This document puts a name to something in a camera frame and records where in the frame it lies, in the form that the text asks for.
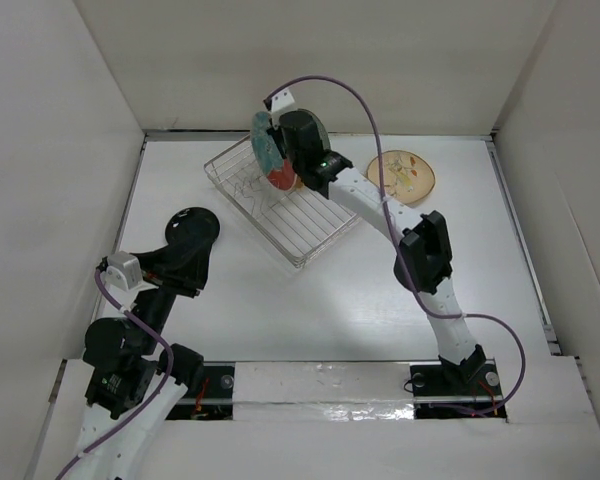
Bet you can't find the black round plate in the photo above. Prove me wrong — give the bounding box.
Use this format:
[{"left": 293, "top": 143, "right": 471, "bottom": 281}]
[{"left": 165, "top": 207, "right": 220, "bottom": 252}]

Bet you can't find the red and teal plate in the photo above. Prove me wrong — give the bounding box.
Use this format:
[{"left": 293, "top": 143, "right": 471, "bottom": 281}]
[{"left": 250, "top": 111, "right": 297, "bottom": 191}]

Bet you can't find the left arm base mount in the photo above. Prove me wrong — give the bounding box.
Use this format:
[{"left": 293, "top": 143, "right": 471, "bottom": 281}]
[{"left": 166, "top": 362, "right": 235, "bottom": 421}]

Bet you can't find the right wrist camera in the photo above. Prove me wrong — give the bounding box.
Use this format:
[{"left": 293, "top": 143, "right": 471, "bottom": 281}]
[{"left": 264, "top": 88, "right": 297, "bottom": 118}]

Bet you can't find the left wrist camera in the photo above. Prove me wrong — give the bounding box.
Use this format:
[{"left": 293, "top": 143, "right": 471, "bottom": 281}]
[{"left": 99, "top": 251, "right": 143, "bottom": 292}]

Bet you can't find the light blue flower plate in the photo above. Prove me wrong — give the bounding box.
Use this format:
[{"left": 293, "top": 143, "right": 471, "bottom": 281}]
[{"left": 303, "top": 109, "right": 331, "bottom": 150}]

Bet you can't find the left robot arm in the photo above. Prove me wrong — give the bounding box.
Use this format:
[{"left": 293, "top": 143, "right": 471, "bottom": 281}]
[{"left": 57, "top": 233, "right": 217, "bottom": 479}]

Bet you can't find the beige floral plate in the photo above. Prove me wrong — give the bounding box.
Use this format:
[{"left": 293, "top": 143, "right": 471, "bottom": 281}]
[{"left": 382, "top": 150, "right": 436, "bottom": 205}]

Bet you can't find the wire dish rack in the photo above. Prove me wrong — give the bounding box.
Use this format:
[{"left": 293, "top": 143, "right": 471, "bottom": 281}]
[{"left": 204, "top": 137, "right": 359, "bottom": 269}]

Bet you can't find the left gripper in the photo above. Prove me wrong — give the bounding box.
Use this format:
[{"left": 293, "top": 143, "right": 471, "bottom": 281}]
[{"left": 132, "top": 230, "right": 212, "bottom": 352}]

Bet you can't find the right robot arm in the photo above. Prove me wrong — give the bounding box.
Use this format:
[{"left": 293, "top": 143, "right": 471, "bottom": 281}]
[{"left": 256, "top": 109, "right": 486, "bottom": 393}]

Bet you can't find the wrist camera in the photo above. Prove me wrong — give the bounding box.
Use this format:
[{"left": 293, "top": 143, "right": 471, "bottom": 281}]
[
  {"left": 99, "top": 251, "right": 143, "bottom": 292},
  {"left": 264, "top": 88, "right": 297, "bottom": 118}
]

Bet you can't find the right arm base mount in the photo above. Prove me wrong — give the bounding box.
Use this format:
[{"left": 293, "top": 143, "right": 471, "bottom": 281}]
[{"left": 403, "top": 362, "right": 507, "bottom": 420}]

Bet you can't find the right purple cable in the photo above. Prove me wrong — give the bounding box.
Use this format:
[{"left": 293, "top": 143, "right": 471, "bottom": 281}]
[{"left": 267, "top": 75, "right": 526, "bottom": 417}]

